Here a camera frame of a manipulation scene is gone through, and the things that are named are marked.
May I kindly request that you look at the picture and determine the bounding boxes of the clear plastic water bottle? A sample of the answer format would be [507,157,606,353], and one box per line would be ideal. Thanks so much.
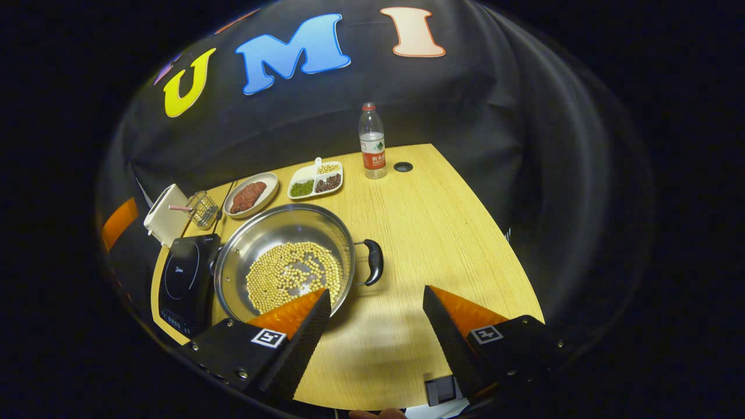
[359,102,387,180]

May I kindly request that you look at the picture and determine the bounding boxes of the wire mesh basket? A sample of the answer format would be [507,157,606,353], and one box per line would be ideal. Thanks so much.
[187,190,220,229]

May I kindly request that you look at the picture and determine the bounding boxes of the black induction cooktop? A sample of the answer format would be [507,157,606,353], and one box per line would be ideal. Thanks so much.
[158,233,222,339]

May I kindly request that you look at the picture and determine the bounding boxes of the red meat slices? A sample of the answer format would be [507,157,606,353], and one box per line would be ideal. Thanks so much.
[229,181,268,215]

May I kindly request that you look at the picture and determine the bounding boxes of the black power cable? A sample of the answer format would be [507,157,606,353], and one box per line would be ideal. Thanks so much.
[217,180,238,222]

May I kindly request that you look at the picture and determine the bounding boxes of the grey box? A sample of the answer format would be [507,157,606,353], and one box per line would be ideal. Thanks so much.
[425,375,463,406]

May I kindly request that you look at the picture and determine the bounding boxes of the white divided bean dish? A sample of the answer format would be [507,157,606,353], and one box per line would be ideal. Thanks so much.
[288,157,344,201]

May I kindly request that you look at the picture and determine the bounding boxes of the white toaster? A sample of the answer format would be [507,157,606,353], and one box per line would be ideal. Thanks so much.
[143,184,190,247]

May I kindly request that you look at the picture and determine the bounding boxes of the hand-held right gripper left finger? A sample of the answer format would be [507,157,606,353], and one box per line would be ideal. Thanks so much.
[180,288,332,402]

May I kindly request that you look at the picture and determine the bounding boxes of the stainless steel pot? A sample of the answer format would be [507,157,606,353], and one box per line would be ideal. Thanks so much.
[210,203,385,324]

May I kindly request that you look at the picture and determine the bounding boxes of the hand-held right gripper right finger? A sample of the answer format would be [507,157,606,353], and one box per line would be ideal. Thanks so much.
[423,285,562,408]

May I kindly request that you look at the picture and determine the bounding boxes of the pile of soybeans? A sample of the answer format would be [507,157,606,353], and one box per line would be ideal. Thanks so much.
[245,242,343,315]

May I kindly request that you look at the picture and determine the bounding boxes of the white round plate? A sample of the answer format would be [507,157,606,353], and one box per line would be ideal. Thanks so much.
[223,172,279,219]

